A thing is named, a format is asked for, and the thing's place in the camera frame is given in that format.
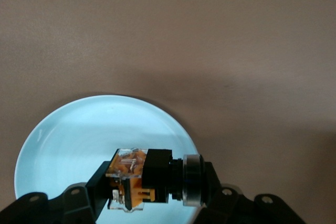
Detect light blue round plate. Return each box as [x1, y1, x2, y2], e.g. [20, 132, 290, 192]
[14, 94, 200, 224]

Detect orange push button switch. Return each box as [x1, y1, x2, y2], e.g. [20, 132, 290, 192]
[106, 148, 205, 213]

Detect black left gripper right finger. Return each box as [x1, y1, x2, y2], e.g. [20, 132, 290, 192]
[194, 161, 308, 224]

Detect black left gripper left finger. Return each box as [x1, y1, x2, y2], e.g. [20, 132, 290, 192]
[0, 160, 118, 224]

